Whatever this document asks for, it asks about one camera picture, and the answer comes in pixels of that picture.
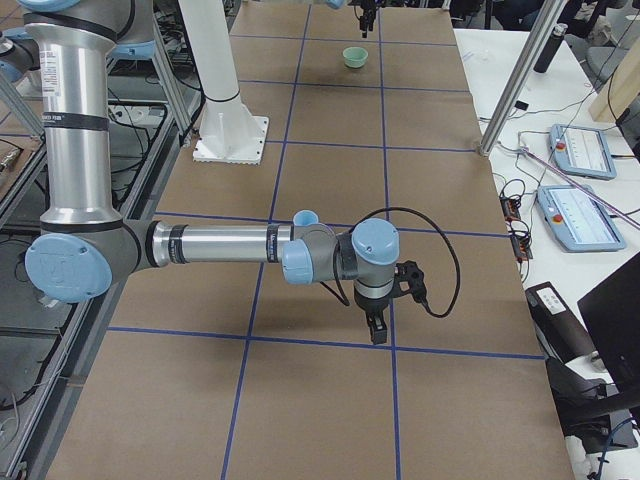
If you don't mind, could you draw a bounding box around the black water bottle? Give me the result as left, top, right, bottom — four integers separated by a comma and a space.
533, 23, 568, 73

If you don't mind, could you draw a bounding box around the aluminium frame post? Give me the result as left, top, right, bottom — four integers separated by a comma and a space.
477, 0, 566, 157

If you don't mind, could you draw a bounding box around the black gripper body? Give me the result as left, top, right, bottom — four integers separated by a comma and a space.
355, 295, 390, 323
359, 0, 378, 25

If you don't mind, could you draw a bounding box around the blue teach pendant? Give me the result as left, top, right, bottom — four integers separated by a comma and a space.
549, 124, 617, 180
536, 185, 626, 253

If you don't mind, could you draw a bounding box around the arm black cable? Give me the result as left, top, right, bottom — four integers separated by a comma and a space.
358, 206, 462, 319

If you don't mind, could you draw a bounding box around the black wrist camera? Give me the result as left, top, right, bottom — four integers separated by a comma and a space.
391, 261, 428, 306

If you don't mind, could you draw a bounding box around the green plastic bowl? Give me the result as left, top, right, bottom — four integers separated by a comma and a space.
342, 46, 369, 69

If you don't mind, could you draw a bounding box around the orange circuit board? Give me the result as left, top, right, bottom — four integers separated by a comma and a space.
500, 197, 521, 222

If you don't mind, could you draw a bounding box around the black monitor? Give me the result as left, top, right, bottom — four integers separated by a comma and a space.
578, 254, 639, 391

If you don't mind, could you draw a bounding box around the metal rod stand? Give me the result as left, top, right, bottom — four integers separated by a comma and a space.
519, 147, 640, 230

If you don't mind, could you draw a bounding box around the light blue plastic cup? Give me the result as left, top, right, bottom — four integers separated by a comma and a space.
292, 209, 319, 227

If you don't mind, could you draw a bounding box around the lower blue teach pendant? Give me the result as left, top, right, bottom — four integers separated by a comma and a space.
536, 185, 626, 253

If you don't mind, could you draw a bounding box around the upper blue teach pendant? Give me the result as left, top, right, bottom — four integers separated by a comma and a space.
549, 124, 617, 180

